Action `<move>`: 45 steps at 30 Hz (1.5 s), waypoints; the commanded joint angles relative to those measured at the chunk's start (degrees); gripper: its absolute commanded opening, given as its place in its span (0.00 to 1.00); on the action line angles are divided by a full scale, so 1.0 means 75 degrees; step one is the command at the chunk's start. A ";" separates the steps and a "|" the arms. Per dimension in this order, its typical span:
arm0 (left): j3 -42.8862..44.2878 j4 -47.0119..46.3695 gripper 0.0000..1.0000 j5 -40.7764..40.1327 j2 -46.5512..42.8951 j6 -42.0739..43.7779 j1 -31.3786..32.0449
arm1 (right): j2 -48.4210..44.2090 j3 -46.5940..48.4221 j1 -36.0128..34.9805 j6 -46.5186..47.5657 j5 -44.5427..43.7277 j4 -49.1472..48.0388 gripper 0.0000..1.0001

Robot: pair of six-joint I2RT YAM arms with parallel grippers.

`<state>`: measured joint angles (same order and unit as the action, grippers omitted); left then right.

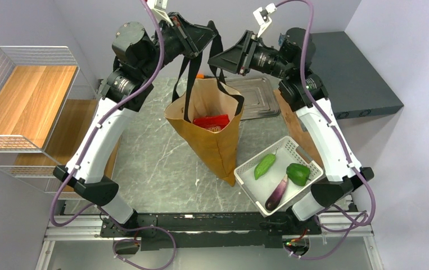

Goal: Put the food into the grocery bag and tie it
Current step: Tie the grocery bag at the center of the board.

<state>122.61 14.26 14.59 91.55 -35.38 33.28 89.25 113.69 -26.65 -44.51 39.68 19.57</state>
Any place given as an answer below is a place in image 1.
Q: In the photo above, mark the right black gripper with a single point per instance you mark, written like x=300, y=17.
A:
x=236, y=58

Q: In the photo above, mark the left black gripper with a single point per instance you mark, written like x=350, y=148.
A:
x=193, y=38

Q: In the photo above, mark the red snack packet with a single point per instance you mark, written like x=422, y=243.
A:
x=212, y=123

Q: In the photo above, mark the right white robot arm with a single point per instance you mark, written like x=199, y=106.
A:
x=307, y=97

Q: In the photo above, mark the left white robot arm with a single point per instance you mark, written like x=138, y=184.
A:
x=138, y=60

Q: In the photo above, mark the silver metal tray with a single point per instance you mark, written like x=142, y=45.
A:
x=260, y=101

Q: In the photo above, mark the green bitter gourd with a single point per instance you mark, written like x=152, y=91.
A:
x=264, y=165

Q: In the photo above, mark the white plastic basket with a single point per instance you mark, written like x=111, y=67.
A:
x=287, y=151

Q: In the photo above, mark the green bell pepper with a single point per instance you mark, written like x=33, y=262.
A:
x=298, y=174

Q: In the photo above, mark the purple eggplant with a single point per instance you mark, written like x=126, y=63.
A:
x=276, y=196

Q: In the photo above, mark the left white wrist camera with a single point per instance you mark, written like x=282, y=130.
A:
x=158, y=8

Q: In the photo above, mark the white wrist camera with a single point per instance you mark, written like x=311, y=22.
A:
x=158, y=8
x=262, y=17

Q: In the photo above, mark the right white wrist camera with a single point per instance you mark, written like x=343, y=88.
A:
x=262, y=17

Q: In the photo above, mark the dark network switch box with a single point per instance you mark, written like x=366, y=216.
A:
x=354, y=86

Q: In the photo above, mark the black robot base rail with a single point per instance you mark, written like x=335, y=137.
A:
x=206, y=230

